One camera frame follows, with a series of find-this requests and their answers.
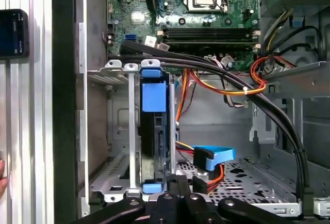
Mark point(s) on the metal disk bay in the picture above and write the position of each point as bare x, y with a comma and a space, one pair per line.
131, 131

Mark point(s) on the black open PC case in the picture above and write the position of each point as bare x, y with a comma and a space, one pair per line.
64, 105

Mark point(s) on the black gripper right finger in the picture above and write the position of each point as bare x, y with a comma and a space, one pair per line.
198, 209

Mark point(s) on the person's hand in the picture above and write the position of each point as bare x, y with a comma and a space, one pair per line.
2, 182

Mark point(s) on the black device with screen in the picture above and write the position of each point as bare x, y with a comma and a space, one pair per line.
13, 33

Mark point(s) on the hard disk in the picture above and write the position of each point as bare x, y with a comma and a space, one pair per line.
153, 97

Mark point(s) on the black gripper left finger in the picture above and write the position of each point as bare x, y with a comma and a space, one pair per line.
165, 208

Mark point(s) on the green motherboard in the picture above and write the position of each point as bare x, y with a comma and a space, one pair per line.
123, 9

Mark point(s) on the grey optical drive cage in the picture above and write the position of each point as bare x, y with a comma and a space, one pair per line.
296, 79

